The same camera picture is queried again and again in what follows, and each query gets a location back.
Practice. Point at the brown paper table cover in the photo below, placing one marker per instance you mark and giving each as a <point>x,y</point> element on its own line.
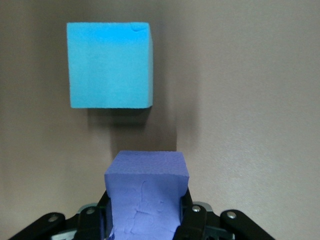
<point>237,100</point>

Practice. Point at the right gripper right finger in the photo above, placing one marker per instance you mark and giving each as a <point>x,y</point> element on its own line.
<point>197,222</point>

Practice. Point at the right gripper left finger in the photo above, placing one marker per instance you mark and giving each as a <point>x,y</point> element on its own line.
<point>85,225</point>

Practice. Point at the blue foam cube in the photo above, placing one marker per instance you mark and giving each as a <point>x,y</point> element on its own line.
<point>110,65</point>

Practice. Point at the purple foam cube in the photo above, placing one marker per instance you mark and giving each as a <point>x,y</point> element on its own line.
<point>146,190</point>

